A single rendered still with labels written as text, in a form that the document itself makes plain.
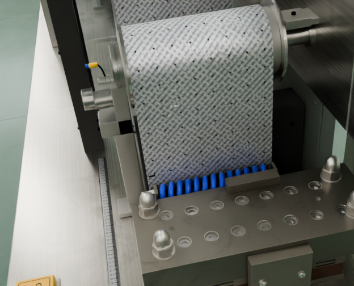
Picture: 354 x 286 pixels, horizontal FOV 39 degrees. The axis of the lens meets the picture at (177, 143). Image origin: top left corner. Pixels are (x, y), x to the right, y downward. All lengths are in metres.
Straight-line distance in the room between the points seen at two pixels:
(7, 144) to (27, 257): 2.11
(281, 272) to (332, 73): 0.33
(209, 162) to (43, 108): 0.72
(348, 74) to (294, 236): 0.26
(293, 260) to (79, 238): 0.45
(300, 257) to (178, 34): 0.40
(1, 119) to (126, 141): 2.48
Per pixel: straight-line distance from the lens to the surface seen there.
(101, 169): 1.20
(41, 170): 1.25
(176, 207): 0.87
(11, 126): 3.29
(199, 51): 0.80
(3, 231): 2.52
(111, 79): 0.85
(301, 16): 0.89
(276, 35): 0.84
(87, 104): 0.90
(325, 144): 1.00
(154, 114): 0.84
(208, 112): 0.85
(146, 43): 0.80
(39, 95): 1.58
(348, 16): 0.80
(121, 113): 0.91
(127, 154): 0.97
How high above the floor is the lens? 1.62
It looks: 35 degrees down
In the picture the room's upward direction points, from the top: 7 degrees counter-clockwise
